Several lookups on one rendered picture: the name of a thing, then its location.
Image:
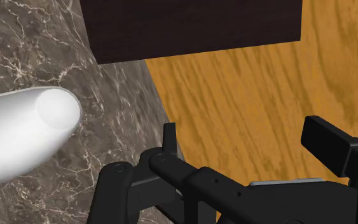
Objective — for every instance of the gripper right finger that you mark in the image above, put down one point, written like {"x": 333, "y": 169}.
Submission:
{"x": 330, "y": 145}

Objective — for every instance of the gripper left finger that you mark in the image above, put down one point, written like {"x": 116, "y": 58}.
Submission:
{"x": 166, "y": 173}

